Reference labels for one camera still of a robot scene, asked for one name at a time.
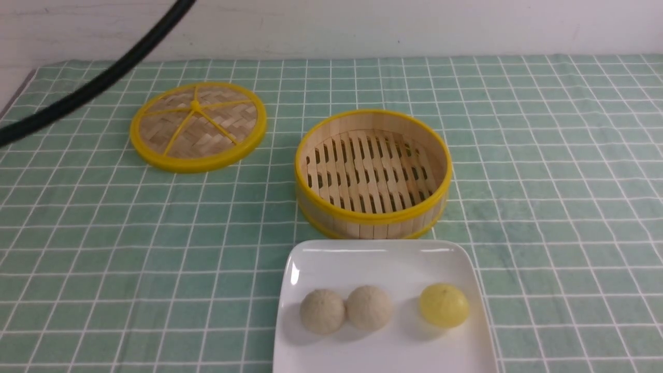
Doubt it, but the white square plate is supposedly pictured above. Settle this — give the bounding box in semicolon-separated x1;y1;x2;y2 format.
272;239;499;372

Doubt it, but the yellow bamboo steamer basket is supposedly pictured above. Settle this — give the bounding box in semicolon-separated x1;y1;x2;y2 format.
294;109;453;239

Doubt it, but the yellow steamed bun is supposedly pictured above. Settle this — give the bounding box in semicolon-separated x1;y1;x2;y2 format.
419;283;470;329

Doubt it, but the green checkered tablecloth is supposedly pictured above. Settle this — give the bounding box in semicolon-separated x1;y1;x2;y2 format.
1;55;662;372

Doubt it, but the white steamed bun back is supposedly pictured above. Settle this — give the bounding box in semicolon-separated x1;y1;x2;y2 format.
346;285;393;332

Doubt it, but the yellow bamboo steamer lid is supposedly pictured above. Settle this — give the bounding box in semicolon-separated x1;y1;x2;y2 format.
129;82;267;173

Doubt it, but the white steamed bun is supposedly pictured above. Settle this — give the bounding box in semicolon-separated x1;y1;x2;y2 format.
300;289;346;335
346;285;393;332

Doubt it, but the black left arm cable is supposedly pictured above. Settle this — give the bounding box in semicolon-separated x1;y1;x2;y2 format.
0;0;197;148

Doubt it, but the white steamed bun front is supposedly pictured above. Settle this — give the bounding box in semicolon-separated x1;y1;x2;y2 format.
300;289;346;335

